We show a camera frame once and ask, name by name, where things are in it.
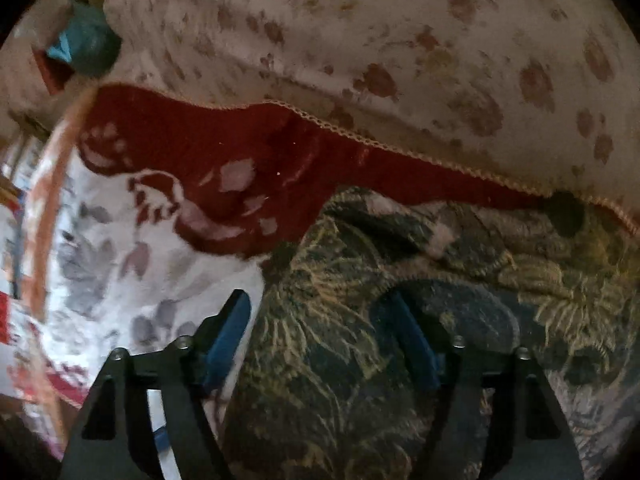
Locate red white floral blanket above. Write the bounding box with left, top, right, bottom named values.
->
left=0, top=82, right=640, bottom=480

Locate orange red cloth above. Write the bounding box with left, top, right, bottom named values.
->
left=32, top=45, right=76, bottom=96

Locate pink floral quilt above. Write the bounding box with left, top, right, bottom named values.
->
left=102, top=0, right=640, bottom=221

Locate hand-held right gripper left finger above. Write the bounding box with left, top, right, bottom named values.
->
left=57, top=289, right=252, bottom=480

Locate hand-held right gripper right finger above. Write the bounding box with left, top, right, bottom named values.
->
left=377, top=289, right=586, bottom=480

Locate teal cloth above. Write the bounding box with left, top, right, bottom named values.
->
left=47, top=2, right=123, bottom=78

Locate dark floral patterned garment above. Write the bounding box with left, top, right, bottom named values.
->
left=222, top=185, right=640, bottom=480

